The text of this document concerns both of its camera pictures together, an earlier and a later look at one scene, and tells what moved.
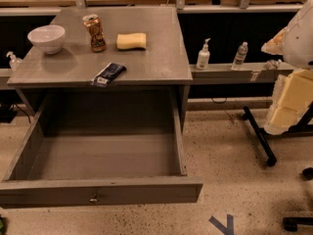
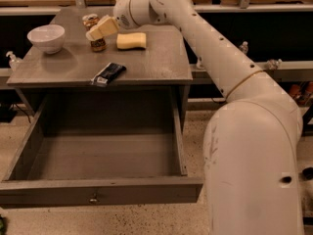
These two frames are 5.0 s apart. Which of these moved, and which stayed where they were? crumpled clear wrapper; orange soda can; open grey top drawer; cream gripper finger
Moved: cream gripper finger
Stayed: orange soda can; open grey top drawer; crumpled clear wrapper
